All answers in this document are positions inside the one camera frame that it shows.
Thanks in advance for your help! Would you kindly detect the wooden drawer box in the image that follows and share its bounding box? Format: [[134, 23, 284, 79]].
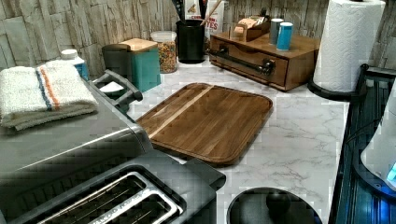
[[209, 32, 319, 91]]

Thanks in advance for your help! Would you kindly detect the wooden cutting board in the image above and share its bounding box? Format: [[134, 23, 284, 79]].
[[137, 83, 273, 165]]

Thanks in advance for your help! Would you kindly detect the clear cereal jar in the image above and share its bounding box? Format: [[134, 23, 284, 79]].
[[150, 31, 177, 73]]

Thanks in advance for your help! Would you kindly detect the teal canister wooden lid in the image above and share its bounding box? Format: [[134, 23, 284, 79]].
[[120, 38, 161, 92]]

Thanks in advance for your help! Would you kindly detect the black utensil holder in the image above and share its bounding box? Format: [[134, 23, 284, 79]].
[[177, 20, 205, 63]]

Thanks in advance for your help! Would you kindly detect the black two-slot toaster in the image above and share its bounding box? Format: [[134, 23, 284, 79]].
[[1, 150, 226, 224]]

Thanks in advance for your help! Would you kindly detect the white and green mug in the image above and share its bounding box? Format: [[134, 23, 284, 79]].
[[100, 81, 130, 113]]

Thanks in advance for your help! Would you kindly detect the cinnamon oat bites cereal box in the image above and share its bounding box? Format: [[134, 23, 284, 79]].
[[184, 0, 224, 38]]

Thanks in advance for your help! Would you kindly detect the wooden spoon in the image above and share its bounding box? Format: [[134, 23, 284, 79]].
[[200, 0, 222, 26]]

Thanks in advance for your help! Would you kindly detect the dark grey cup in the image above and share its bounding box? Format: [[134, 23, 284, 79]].
[[102, 44, 132, 79]]

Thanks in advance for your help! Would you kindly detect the wooden tea bag tray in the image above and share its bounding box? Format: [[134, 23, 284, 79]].
[[232, 16, 270, 42]]

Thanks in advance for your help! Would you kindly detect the blue shaker can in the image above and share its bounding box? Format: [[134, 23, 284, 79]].
[[276, 22, 293, 50]]

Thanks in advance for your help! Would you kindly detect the grey shaker can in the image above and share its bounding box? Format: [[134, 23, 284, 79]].
[[269, 18, 284, 45]]

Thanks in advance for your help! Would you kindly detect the black paper towel holder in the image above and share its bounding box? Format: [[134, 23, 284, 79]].
[[307, 63, 369, 102]]

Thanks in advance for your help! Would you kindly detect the striped white folded towel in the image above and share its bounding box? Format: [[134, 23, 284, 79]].
[[0, 61, 98, 131]]

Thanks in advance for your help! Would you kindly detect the silver toaster oven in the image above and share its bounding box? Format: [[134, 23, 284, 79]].
[[0, 70, 152, 224]]

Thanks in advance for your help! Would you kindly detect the white paper towel roll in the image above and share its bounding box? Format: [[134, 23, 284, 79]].
[[313, 0, 386, 92]]

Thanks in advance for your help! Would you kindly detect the black dish rack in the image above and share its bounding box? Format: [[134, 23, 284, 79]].
[[329, 65, 396, 224]]

